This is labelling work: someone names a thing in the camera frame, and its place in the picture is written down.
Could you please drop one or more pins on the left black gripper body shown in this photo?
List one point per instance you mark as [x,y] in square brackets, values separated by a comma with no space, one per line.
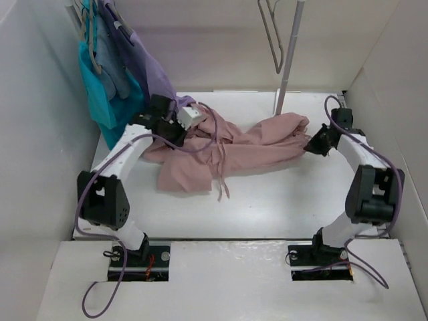
[174,132]

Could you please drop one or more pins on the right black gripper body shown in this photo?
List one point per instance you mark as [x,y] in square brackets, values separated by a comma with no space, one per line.
[319,142]

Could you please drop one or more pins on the pink trousers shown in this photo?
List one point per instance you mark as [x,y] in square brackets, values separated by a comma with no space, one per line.
[215,149]

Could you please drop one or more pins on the grey clothes hanger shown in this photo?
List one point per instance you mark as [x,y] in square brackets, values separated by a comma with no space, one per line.
[268,17]

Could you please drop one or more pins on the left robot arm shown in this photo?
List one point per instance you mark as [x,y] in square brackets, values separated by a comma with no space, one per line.
[102,199]

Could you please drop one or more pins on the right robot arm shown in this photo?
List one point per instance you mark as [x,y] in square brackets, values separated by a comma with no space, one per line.
[373,194]

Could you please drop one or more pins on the grey hanger on rack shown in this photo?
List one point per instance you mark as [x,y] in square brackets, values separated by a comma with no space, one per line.
[87,15]

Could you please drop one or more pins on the purple hanging shirt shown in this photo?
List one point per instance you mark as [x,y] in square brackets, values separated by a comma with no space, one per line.
[148,73]

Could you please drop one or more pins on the teal hanging shirt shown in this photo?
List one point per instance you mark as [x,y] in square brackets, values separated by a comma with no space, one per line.
[112,115]

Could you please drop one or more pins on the blue-grey hanging garment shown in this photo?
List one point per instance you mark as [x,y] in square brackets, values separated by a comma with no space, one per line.
[113,75]

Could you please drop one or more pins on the white rack pole with base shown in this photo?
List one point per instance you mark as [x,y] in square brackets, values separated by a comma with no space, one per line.
[289,56]

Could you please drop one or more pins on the left white rack pole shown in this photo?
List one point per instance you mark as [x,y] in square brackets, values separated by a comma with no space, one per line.
[73,8]

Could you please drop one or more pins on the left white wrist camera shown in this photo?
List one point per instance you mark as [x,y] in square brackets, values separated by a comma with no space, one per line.
[189,116]

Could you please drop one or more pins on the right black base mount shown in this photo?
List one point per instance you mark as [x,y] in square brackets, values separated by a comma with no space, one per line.
[310,264]

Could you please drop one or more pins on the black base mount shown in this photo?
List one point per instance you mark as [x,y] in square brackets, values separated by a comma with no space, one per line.
[154,268]
[310,264]

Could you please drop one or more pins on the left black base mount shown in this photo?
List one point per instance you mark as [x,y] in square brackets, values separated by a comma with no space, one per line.
[154,268]

